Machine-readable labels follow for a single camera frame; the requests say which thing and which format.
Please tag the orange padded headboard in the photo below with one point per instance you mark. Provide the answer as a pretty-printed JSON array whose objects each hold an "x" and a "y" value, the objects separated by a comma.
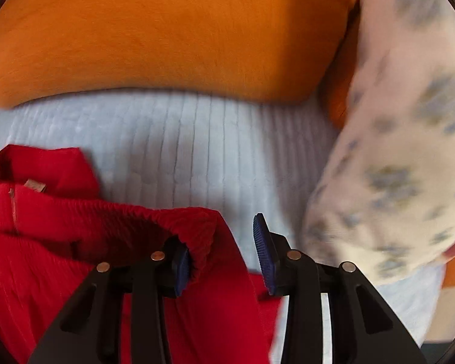
[{"x": 267, "y": 51}]

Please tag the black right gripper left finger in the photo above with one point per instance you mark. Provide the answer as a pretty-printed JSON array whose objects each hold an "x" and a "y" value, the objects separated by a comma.
[{"x": 88, "y": 327}]

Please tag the white blue-patterned pillow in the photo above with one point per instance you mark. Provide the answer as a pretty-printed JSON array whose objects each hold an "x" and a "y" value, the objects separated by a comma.
[{"x": 386, "y": 199}]

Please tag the light blue quilted bedspread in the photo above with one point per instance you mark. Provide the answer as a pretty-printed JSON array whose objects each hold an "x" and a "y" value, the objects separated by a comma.
[{"x": 165, "y": 150}]

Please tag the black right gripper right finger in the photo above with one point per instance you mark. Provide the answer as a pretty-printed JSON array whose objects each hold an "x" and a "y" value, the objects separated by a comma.
[{"x": 363, "y": 327}]

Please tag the red jacket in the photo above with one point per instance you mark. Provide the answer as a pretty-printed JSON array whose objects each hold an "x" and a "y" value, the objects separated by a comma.
[{"x": 55, "y": 228}]

